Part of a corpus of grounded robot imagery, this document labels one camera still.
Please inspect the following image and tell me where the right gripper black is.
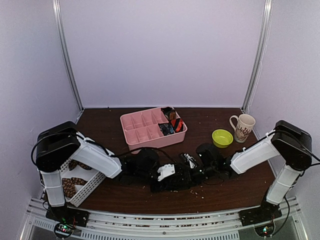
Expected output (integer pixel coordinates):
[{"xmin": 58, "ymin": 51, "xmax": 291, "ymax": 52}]
[{"xmin": 172, "ymin": 163, "xmax": 216, "ymax": 187}]

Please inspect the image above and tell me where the black necktie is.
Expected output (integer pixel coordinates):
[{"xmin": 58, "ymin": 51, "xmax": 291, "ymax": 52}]
[{"xmin": 158, "ymin": 171, "xmax": 196, "ymax": 191}]

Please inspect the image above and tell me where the white perforated plastic basket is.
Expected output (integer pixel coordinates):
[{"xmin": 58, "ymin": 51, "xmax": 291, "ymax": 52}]
[{"xmin": 60, "ymin": 159, "xmax": 106, "ymax": 207}]

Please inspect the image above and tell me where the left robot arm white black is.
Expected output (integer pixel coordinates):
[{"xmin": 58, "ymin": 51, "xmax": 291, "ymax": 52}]
[{"xmin": 30, "ymin": 121, "xmax": 178, "ymax": 222}]

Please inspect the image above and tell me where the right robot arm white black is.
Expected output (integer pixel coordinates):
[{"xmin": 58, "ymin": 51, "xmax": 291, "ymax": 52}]
[{"xmin": 190, "ymin": 120, "xmax": 315, "ymax": 221}]

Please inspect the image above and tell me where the green plastic bowl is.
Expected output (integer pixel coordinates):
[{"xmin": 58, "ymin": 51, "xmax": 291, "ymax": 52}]
[{"xmin": 211, "ymin": 129, "xmax": 234, "ymax": 149}]

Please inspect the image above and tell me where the rolled blue patterned tie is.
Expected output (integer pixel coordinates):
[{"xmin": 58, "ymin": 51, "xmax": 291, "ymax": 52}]
[{"xmin": 158, "ymin": 122, "xmax": 175, "ymax": 136}]

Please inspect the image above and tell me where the rolled orange black tie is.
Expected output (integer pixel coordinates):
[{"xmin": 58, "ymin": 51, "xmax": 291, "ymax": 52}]
[{"xmin": 170, "ymin": 118, "xmax": 184, "ymax": 133}]

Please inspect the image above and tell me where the pink divided organizer tray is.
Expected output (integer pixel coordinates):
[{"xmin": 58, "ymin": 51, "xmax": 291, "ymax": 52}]
[{"xmin": 120, "ymin": 106, "xmax": 188, "ymax": 153}]

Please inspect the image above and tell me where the white patterned mug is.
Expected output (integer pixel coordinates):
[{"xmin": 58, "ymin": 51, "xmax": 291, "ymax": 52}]
[{"xmin": 229, "ymin": 113, "xmax": 256, "ymax": 143}]

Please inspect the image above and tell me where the rolled brown tie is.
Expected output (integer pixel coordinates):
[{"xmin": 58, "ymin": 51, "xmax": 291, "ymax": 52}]
[{"xmin": 161, "ymin": 107, "xmax": 176, "ymax": 121}]

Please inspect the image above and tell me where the brown patterned necktie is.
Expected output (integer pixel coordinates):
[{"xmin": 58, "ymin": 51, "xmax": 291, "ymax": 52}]
[{"xmin": 62, "ymin": 160, "xmax": 92, "ymax": 198}]

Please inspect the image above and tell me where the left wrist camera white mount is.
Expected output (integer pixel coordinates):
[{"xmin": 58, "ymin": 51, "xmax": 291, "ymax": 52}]
[{"xmin": 157, "ymin": 164, "xmax": 176, "ymax": 182}]

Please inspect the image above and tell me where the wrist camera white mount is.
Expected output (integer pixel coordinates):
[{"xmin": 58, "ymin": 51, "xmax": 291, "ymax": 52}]
[
  {"xmin": 179, "ymin": 153, "xmax": 198, "ymax": 169},
  {"xmin": 157, "ymin": 164, "xmax": 176, "ymax": 182}
]

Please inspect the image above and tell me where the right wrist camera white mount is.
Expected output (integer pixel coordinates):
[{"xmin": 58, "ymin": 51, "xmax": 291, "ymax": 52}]
[{"xmin": 179, "ymin": 153, "xmax": 198, "ymax": 169}]

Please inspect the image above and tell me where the aluminium front rail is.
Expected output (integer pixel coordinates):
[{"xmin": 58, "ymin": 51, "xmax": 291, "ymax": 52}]
[{"xmin": 18, "ymin": 197, "xmax": 310, "ymax": 240}]

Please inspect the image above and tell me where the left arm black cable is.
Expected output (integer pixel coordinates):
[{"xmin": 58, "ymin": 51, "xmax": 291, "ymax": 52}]
[{"xmin": 31, "ymin": 129, "xmax": 176, "ymax": 166}]

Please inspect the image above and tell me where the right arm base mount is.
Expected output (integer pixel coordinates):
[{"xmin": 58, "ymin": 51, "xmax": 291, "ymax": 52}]
[{"xmin": 238, "ymin": 205, "xmax": 282, "ymax": 227}]

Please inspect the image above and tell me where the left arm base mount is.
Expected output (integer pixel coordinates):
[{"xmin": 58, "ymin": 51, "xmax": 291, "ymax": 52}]
[{"xmin": 45, "ymin": 207, "xmax": 90, "ymax": 227}]

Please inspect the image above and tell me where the right aluminium frame post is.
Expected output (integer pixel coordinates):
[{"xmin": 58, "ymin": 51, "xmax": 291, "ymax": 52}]
[{"xmin": 242, "ymin": 0, "xmax": 274, "ymax": 113}]

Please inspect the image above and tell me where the aluminium frame post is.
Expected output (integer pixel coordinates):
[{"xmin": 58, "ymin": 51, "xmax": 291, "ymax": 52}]
[
  {"xmin": 52, "ymin": 0, "xmax": 84, "ymax": 112},
  {"xmin": 242, "ymin": 0, "xmax": 274, "ymax": 113}
]

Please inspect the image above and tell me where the left aluminium frame post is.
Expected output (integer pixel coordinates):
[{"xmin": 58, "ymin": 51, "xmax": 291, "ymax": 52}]
[{"xmin": 52, "ymin": 0, "xmax": 84, "ymax": 112}]

